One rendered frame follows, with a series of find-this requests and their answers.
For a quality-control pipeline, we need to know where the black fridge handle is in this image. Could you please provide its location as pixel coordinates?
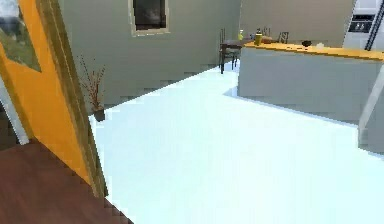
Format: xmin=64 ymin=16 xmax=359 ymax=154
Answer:
xmin=364 ymin=0 xmax=384 ymax=52

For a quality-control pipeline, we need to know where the dark olive bottle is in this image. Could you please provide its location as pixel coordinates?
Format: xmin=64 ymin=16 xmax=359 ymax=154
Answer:
xmin=253 ymin=29 xmax=264 ymax=47

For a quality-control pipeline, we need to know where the white fridge with black panel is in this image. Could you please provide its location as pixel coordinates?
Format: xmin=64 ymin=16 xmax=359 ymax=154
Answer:
xmin=342 ymin=0 xmax=384 ymax=52

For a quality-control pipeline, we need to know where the cream framed window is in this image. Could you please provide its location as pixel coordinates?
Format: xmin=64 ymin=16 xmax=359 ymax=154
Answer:
xmin=128 ymin=0 xmax=171 ymax=37

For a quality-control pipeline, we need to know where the dark wooden dining table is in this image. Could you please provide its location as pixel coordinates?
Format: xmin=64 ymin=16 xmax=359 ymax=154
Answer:
xmin=219 ymin=38 xmax=255 ymax=75

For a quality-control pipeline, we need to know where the orange room door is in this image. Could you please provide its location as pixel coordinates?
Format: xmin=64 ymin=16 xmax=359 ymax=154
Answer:
xmin=0 ymin=0 xmax=109 ymax=200

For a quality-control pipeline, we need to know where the bare twig house plant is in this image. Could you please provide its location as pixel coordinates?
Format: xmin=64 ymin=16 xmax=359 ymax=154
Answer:
xmin=77 ymin=55 xmax=107 ymax=123

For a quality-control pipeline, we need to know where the grey counter with orange top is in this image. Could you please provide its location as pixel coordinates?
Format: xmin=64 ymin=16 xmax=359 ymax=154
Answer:
xmin=237 ymin=41 xmax=384 ymax=126

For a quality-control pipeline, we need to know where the framed landscape picture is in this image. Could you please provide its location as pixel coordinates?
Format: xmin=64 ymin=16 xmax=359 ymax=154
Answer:
xmin=0 ymin=0 xmax=43 ymax=73

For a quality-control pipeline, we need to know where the dark wooden chair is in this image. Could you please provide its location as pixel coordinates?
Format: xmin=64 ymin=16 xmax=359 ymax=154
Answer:
xmin=277 ymin=31 xmax=290 ymax=45
xmin=218 ymin=27 xmax=242 ymax=71

